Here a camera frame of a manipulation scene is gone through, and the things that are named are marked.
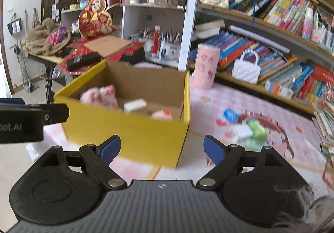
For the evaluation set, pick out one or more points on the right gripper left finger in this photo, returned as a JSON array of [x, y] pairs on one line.
[[97, 160]]

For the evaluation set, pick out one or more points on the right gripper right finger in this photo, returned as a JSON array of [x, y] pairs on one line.
[[226, 159]]

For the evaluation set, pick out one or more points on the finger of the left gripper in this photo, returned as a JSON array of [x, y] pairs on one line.
[[13, 101]]

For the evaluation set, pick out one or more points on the white charger block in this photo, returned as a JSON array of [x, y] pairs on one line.
[[241, 133]]

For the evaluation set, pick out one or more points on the green toy figure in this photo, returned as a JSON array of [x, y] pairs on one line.
[[260, 133]]

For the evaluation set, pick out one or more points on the blue small toy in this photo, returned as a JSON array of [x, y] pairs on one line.
[[230, 115]]

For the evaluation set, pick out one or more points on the pink plush with orange hair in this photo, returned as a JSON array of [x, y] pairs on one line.
[[162, 115]]

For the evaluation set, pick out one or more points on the pink checked desk mat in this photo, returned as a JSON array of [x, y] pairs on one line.
[[293, 136]]

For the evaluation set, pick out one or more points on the pink plush pig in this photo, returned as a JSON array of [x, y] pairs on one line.
[[104, 96]]

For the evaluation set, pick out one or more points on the beige fuzzy blanket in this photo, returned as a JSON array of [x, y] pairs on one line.
[[47, 39]]

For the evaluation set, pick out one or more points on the white eraser block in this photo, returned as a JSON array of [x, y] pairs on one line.
[[135, 105]]

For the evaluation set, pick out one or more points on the long black box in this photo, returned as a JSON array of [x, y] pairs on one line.
[[83, 61]]

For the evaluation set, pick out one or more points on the yellow cardboard box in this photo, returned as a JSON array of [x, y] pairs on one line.
[[154, 141]]

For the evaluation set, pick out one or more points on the orange white small box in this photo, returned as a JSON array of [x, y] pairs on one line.
[[274, 88]]

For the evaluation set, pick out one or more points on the white quilted handbag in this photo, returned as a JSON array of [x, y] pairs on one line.
[[246, 71]]

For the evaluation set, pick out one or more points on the brown cardboard sheet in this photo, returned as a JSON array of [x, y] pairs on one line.
[[107, 45]]

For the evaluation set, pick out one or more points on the pink cylindrical cup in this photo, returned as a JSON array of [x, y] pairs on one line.
[[205, 66]]

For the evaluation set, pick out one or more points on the stack of papers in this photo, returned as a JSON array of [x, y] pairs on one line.
[[323, 121]]

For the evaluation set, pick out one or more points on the red cartoon paper decoration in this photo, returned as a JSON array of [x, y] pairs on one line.
[[95, 20]]

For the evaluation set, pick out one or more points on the red thick book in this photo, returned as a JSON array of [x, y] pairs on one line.
[[316, 84]]

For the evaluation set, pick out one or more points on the pen holder with pens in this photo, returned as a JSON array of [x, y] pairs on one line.
[[165, 46]]

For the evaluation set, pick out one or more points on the wooden bookshelf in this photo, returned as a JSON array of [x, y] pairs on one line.
[[295, 44]]

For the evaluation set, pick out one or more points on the white cubby shelf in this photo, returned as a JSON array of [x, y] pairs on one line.
[[132, 20]]

